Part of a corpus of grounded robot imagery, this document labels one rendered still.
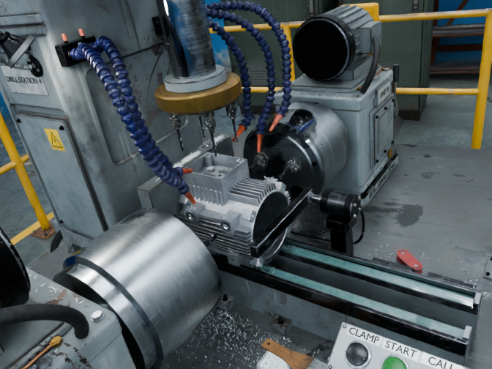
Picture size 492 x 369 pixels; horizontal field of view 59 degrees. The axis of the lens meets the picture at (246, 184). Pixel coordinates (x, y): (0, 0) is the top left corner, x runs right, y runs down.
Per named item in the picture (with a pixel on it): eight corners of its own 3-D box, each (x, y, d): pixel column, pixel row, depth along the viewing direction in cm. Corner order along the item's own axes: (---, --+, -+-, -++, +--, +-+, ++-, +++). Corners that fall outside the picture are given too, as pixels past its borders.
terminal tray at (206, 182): (185, 198, 102) (179, 170, 98) (213, 177, 109) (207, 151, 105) (225, 208, 95) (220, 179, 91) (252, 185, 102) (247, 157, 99)
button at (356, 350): (345, 362, 59) (342, 359, 58) (352, 341, 60) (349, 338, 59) (366, 371, 58) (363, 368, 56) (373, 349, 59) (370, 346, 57)
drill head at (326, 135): (232, 212, 123) (217, 131, 111) (300, 151, 151) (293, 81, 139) (311, 232, 109) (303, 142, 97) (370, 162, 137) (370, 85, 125)
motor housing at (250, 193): (187, 259, 106) (169, 192, 97) (232, 218, 119) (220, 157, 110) (254, 283, 95) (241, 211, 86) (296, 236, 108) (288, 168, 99)
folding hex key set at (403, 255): (425, 273, 107) (425, 267, 106) (414, 277, 106) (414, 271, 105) (404, 252, 114) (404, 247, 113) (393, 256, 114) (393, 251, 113)
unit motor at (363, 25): (298, 153, 143) (285, 20, 123) (339, 117, 166) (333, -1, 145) (374, 164, 129) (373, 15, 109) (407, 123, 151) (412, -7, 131)
